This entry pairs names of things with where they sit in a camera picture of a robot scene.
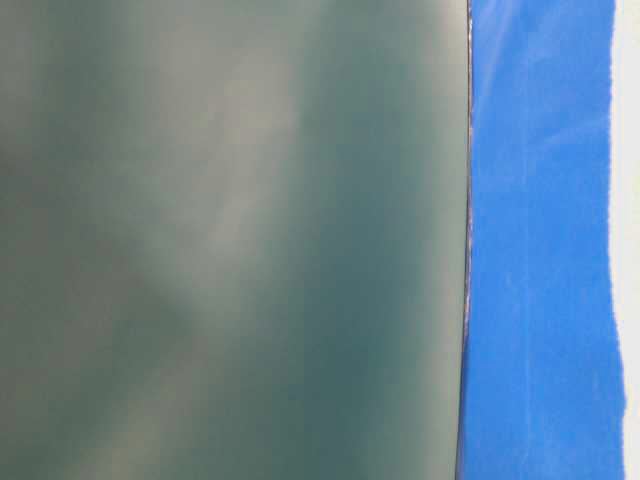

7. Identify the blue table cloth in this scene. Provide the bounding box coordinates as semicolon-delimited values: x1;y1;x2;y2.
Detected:
457;1;625;479

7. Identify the green backdrop board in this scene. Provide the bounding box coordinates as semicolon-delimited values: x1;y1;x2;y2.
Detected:
1;1;468;479

